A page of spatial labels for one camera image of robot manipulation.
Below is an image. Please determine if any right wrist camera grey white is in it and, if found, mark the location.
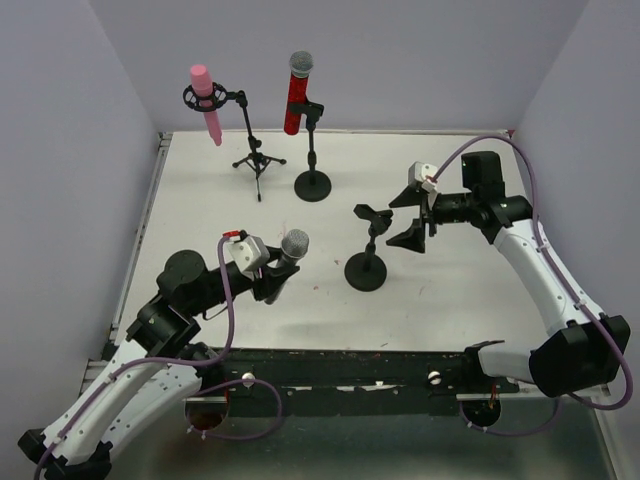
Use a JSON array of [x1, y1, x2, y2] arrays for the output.
[[407, 162, 439, 192]]

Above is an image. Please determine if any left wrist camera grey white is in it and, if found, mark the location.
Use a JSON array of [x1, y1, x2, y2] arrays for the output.
[[224, 230, 270, 277]]

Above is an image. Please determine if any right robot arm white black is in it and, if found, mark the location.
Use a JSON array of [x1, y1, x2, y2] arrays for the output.
[[387, 151, 630, 398]]

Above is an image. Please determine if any black round base stand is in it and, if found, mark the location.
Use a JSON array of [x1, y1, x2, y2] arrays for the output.
[[344, 204, 393, 292], [289, 99, 332, 203]]

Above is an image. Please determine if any aluminium rail frame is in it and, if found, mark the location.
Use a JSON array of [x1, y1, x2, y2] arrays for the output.
[[54, 130, 612, 480]]

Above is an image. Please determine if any black tripod shock mount stand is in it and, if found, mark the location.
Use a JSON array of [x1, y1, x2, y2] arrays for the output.
[[182, 82, 287, 202]]

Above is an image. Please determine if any black mounting base plate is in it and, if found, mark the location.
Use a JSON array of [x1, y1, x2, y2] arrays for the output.
[[102, 344, 521, 419]]

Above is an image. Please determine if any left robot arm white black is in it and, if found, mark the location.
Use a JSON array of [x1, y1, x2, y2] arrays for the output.
[[18, 232, 307, 479]]

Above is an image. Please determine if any red glitter microphone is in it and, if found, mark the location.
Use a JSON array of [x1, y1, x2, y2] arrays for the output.
[[284, 50, 314, 136]]

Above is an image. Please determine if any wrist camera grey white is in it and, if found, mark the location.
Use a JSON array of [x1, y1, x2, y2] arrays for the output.
[[224, 230, 270, 277], [407, 162, 439, 192]]

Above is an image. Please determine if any silver microphone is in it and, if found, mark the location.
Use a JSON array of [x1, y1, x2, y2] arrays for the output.
[[275, 229, 310, 301]]

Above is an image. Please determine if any pink microphone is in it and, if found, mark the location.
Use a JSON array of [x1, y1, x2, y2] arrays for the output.
[[190, 64, 223, 146]]

